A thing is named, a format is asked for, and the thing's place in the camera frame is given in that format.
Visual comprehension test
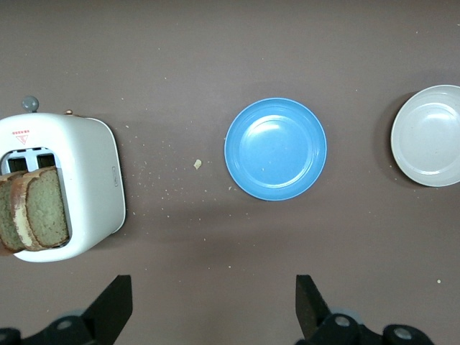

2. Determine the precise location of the brown bread slice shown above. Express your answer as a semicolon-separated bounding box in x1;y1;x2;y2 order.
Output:
10;165;71;252
0;171;27;257

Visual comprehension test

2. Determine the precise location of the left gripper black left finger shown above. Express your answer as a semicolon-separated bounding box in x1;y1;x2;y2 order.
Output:
0;275;134;345

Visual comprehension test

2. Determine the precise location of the white two-slot toaster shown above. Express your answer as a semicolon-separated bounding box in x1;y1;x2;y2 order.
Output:
0;95;127;263

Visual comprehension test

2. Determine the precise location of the beige plate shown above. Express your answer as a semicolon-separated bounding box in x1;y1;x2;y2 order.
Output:
390;84;460;188

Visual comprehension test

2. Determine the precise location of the blue plate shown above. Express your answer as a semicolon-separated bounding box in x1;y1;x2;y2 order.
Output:
224;97;328;202

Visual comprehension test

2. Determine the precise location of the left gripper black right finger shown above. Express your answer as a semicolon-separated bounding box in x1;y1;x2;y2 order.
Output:
294;275;438;345

